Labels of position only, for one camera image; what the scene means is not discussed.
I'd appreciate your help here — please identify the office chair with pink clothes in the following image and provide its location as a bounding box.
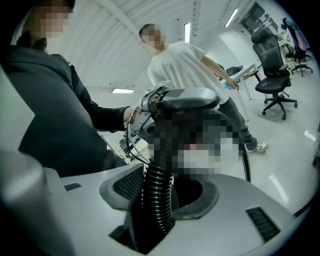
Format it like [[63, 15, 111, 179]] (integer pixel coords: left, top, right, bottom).
[[281, 17, 314, 77]]

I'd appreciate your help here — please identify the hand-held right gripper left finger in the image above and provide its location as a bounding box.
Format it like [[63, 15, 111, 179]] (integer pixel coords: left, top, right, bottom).
[[99, 162, 146, 211]]

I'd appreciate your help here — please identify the black wall board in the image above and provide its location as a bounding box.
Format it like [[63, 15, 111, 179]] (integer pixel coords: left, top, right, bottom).
[[243, 1, 279, 33]]

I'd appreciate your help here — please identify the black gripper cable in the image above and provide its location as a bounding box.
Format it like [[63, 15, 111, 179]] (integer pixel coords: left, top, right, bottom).
[[124, 119, 152, 166]]

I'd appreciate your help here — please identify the black mesh office chair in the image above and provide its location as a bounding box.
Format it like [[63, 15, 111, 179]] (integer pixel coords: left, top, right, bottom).
[[250, 28, 299, 121]]

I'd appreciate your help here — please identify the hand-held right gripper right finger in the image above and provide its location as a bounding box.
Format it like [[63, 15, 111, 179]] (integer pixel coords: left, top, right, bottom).
[[171, 178, 221, 221]]

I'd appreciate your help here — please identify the person's left forearm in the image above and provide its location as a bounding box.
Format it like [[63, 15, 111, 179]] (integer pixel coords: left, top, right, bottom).
[[71, 64, 144, 133]]

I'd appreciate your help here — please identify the person's head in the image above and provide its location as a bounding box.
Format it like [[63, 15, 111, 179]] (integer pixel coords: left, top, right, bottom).
[[16, 0, 76, 50]]

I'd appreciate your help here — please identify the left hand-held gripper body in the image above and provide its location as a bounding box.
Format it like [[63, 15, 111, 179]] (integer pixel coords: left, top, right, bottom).
[[118, 80, 221, 161]]

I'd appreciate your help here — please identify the person's torso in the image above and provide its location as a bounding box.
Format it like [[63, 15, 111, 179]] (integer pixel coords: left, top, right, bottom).
[[0, 46, 131, 179]]

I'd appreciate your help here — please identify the red and teal vacuum cleaner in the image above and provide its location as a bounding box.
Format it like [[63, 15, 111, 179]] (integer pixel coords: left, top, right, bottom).
[[149, 109, 247, 182]]

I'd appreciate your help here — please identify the black vacuum hose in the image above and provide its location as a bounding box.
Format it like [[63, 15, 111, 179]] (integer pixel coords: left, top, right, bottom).
[[140, 107, 252, 237]]

